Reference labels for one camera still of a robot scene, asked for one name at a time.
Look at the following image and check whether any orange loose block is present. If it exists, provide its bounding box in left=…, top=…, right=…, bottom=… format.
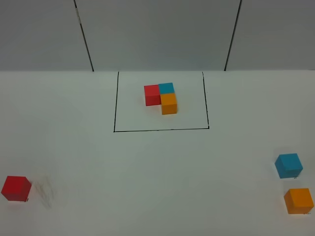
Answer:
left=283, top=188, right=314, bottom=214

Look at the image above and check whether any orange template block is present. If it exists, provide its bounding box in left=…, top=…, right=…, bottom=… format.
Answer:
left=160, top=93, right=178, bottom=115

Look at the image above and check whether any red template block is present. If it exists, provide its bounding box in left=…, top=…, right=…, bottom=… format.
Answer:
left=144, top=85, right=161, bottom=106

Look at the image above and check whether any blue template block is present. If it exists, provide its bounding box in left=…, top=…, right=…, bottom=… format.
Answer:
left=158, top=83, right=175, bottom=94

